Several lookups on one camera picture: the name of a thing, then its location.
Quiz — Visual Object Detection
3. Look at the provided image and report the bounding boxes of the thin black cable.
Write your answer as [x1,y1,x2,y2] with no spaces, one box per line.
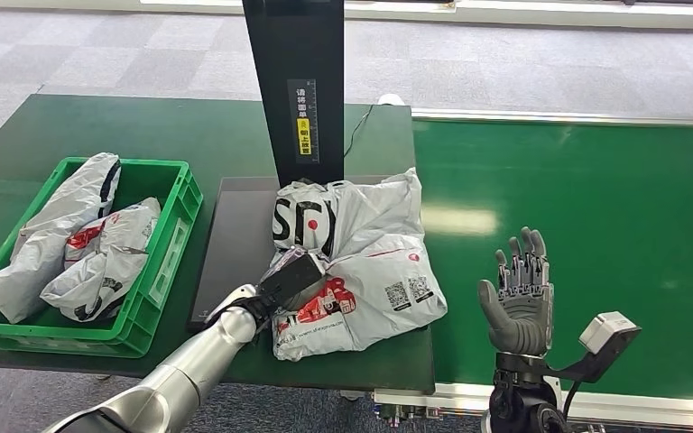
[343,104,375,159]

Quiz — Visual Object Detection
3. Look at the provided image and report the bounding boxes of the black yellow label sticker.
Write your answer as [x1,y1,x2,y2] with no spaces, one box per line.
[287,78,320,165]

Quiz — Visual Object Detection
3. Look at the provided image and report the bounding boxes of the silver conveyor side rail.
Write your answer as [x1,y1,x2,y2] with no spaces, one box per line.
[411,107,693,128]
[373,382,693,430]

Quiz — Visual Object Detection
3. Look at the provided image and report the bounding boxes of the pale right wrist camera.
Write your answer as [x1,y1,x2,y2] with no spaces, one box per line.
[578,311,642,355]

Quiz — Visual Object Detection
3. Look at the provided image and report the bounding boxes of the green conveyor belt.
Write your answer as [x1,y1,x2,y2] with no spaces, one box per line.
[411,119,693,402]

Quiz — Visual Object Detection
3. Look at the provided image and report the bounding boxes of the white courier bag black letters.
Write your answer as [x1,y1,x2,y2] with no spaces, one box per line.
[270,167,449,364]

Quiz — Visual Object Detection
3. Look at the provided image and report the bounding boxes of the dark left robot hand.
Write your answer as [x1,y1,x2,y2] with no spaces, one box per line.
[255,253,328,319]

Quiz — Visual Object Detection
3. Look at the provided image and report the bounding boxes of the long white courier bag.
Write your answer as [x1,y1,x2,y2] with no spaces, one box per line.
[0,152,123,325]

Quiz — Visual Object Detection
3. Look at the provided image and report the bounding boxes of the white courier bag red print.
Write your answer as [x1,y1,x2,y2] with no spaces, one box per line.
[40,197,163,324]

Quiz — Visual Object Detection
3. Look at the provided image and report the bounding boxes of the metal fittings under conveyor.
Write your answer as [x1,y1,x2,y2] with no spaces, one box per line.
[374,403,445,429]

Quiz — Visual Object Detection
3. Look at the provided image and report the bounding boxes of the green plastic crate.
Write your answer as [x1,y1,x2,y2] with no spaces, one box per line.
[0,156,205,360]

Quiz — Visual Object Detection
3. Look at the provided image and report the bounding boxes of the black scanner base plate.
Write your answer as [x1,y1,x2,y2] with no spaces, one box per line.
[187,174,397,334]

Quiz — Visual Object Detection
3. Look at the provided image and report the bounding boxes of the black camera bracket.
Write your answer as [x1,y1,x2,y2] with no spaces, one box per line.
[552,325,642,385]

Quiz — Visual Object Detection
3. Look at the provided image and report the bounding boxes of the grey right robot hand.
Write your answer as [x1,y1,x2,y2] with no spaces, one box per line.
[477,226,556,358]

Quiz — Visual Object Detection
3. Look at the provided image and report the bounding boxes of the black scanner post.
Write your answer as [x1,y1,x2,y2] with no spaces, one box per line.
[241,0,347,189]

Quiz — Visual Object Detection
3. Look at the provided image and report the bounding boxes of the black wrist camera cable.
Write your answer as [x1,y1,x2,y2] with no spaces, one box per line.
[561,378,585,420]

